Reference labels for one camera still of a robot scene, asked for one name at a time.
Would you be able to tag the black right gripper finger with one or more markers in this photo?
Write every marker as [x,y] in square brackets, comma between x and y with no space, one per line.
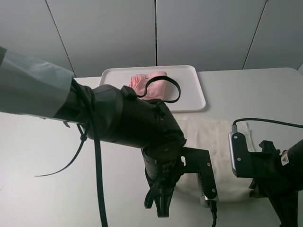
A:
[285,205]

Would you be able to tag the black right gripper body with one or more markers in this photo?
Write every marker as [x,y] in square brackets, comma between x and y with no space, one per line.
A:
[290,166]

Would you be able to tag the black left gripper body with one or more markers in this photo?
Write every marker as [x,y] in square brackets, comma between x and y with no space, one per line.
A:
[162,176]

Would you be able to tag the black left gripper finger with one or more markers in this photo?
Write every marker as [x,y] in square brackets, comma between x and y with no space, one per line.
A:
[162,199]

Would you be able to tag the cream white towel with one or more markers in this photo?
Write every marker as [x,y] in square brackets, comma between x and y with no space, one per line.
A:
[212,135]

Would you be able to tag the pink towel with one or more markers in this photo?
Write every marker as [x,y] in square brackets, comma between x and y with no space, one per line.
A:
[155,90]

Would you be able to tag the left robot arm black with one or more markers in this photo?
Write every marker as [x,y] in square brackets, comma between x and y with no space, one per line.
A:
[29,86]

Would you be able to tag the white rectangular plastic tray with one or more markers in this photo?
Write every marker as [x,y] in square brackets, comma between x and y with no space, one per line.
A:
[191,97]

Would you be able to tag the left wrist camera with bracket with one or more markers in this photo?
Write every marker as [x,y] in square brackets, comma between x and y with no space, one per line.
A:
[198,161]

